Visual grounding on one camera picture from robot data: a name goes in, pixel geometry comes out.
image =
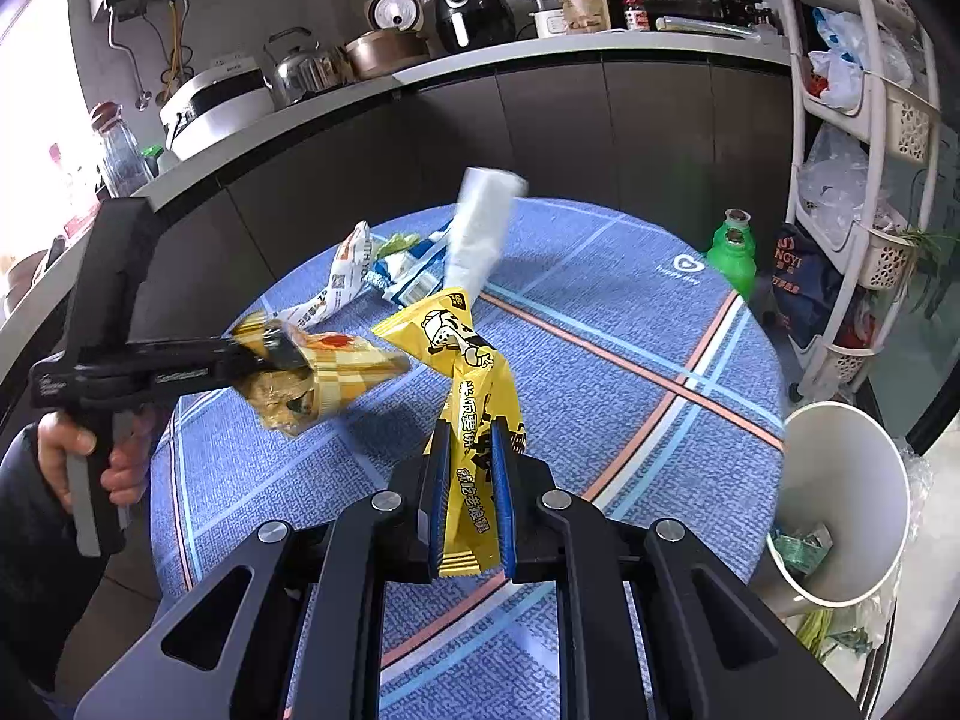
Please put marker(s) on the green wrapper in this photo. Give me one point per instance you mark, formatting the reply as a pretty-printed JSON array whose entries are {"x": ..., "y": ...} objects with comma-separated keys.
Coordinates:
[{"x": 396, "y": 244}]

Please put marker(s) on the long wrap box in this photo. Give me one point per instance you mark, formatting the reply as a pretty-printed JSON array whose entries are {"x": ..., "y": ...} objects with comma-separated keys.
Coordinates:
[{"x": 705, "y": 25}]

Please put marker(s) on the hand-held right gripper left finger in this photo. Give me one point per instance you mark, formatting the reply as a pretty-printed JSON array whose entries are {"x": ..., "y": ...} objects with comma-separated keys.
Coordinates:
[{"x": 439, "y": 499}]

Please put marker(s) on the white storage rack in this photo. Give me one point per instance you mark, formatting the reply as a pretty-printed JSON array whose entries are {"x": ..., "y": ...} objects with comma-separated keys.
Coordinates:
[{"x": 874, "y": 112}]

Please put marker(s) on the round white rice cooker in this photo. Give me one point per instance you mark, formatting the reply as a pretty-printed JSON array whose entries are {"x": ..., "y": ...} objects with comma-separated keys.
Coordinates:
[{"x": 394, "y": 11}]

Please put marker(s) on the green plant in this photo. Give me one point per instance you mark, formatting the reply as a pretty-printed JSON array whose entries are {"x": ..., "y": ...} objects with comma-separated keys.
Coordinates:
[{"x": 930, "y": 244}]

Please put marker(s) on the dark blue bag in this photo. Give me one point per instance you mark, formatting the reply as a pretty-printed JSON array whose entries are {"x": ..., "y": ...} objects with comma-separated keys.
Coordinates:
[{"x": 799, "y": 292}]

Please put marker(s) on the plastic oil bottle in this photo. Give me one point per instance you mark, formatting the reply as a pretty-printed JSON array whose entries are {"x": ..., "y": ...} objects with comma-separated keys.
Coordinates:
[{"x": 71, "y": 187}]

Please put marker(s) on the gold white wrapper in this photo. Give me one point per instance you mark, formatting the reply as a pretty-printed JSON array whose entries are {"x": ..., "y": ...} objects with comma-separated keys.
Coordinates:
[{"x": 337, "y": 277}]

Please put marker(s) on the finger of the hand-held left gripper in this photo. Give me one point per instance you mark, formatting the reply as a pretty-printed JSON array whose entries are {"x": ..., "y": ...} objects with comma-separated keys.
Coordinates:
[{"x": 262, "y": 356}]

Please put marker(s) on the white bin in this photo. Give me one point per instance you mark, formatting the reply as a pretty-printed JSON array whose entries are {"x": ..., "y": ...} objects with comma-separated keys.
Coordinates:
[{"x": 862, "y": 480}]

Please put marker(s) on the green plastic bottle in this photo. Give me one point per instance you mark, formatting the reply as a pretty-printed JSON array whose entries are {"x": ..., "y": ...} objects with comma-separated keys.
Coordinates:
[{"x": 731, "y": 262}]

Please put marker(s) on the large white rice cooker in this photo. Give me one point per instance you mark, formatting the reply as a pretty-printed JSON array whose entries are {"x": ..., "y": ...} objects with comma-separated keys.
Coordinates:
[{"x": 217, "y": 97}]

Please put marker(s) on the clear plastic bags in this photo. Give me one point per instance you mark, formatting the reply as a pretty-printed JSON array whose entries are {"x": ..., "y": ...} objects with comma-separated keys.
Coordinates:
[{"x": 832, "y": 180}]

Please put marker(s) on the person's left forearm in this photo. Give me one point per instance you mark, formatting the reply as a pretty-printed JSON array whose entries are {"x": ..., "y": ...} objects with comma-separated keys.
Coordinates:
[{"x": 30, "y": 555}]

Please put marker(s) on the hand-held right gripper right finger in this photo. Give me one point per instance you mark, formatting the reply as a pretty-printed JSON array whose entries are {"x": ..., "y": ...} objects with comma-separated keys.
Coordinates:
[{"x": 506, "y": 510}]

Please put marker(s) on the teal white wrapper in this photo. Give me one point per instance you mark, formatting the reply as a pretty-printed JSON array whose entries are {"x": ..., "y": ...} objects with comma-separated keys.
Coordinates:
[{"x": 799, "y": 551}]

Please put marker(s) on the gold orange snack bag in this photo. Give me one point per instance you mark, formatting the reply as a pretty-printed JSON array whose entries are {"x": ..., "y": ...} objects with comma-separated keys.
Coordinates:
[{"x": 345, "y": 375}]

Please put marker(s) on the blue plaid tablecloth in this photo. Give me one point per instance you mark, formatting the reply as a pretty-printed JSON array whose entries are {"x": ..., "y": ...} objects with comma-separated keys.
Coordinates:
[{"x": 600, "y": 300}]

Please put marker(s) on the person's left hand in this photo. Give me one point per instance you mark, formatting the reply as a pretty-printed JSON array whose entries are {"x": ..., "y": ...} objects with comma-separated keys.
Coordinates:
[{"x": 60, "y": 442}]

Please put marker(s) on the white plastic bags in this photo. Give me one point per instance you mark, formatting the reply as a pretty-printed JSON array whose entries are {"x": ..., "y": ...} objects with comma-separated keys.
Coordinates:
[{"x": 847, "y": 52}]

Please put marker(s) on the yellow snack wrapper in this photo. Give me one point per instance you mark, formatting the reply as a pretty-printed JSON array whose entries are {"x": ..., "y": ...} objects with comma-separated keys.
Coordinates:
[{"x": 465, "y": 360}]

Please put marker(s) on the black air fryer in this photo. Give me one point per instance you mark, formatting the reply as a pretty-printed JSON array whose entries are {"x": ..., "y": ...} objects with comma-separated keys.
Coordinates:
[{"x": 472, "y": 15}]

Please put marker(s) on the blue white striped wrapper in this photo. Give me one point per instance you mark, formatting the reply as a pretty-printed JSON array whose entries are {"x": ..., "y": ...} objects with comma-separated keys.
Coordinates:
[{"x": 409, "y": 274}]

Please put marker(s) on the glass jar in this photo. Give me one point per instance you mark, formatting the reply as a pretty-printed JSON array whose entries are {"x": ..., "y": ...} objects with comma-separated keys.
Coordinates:
[{"x": 120, "y": 154}]

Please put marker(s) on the copper pot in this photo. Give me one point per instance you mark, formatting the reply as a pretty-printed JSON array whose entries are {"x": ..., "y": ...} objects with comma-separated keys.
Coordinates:
[{"x": 386, "y": 52}]

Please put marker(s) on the steel kettle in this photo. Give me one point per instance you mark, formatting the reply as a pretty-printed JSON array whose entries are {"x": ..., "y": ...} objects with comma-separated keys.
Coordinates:
[{"x": 304, "y": 71}]

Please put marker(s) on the red label jar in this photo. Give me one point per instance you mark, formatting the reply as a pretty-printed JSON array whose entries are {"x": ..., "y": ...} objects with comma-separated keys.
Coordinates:
[{"x": 636, "y": 15}]

